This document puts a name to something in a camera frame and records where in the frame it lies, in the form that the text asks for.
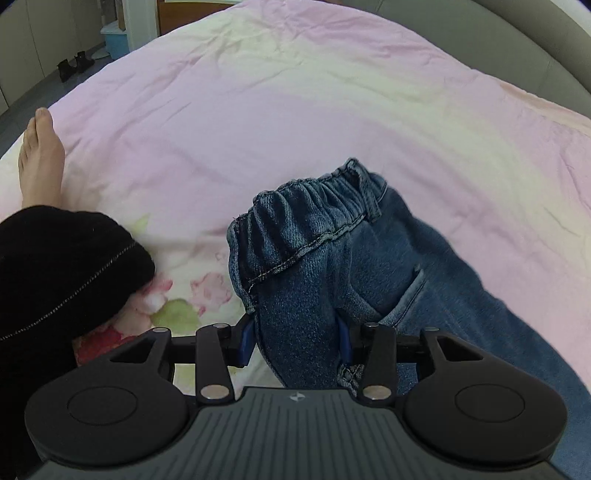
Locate beige wardrobe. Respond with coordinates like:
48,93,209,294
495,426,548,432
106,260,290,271
0,0,112,117

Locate blue denim pants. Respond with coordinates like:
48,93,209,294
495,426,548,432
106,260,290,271
226,158,591,480

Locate person's bare foot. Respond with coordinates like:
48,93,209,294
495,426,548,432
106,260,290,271
17,107,66,214

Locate person's black trouser leg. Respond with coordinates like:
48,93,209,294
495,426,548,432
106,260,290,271
0,206,156,480

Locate blue plastic bin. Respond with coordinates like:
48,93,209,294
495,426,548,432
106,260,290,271
100,23,131,61

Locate pink floral blanket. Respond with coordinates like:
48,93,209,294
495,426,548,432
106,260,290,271
0,0,591,370

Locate grey padded headboard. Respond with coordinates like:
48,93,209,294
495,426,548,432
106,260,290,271
342,0,591,121

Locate wooden cabinet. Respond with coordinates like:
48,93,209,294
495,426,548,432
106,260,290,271
156,0,242,36

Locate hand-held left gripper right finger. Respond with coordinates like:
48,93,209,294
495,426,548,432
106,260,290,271
335,315,483,405

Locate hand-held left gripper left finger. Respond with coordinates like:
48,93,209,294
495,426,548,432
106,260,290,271
108,315,256,402

